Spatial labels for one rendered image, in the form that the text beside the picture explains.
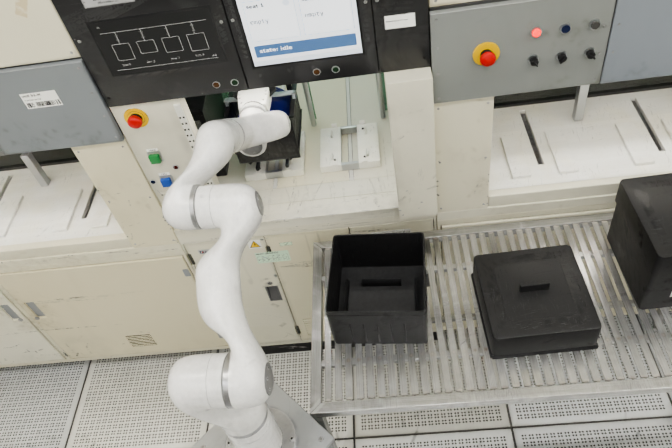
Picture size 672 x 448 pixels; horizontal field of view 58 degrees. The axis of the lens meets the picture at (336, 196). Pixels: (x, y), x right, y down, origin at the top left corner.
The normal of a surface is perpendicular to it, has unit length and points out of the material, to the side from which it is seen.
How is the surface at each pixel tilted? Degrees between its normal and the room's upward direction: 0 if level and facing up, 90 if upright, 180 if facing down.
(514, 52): 90
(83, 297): 90
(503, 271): 0
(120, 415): 0
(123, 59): 90
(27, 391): 0
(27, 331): 90
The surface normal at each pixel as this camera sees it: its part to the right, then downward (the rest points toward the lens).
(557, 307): -0.15, -0.68
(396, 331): -0.08, 0.74
